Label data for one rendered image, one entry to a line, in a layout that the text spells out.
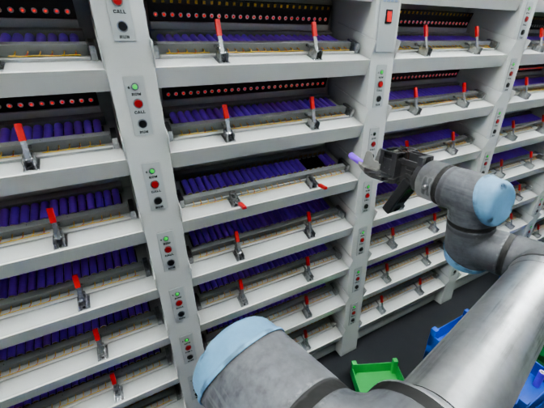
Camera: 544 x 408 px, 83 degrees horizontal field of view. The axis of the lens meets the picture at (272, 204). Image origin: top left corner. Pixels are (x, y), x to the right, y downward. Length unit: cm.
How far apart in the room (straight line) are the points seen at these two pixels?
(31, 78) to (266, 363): 65
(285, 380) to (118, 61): 65
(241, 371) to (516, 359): 30
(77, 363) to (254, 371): 82
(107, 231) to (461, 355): 75
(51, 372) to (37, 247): 38
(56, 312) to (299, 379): 77
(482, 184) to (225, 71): 60
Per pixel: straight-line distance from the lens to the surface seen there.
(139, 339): 108
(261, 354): 34
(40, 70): 76
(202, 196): 89
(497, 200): 70
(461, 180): 72
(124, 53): 75
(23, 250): 90
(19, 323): 101
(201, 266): 97
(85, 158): 80
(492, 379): 42
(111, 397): 123
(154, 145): 77
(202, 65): 78
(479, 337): 45
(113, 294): 96
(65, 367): 111
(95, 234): 87
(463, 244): 76
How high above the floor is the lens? 127
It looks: 25 degrees down
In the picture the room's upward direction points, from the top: 2 degrees counter-clockwise
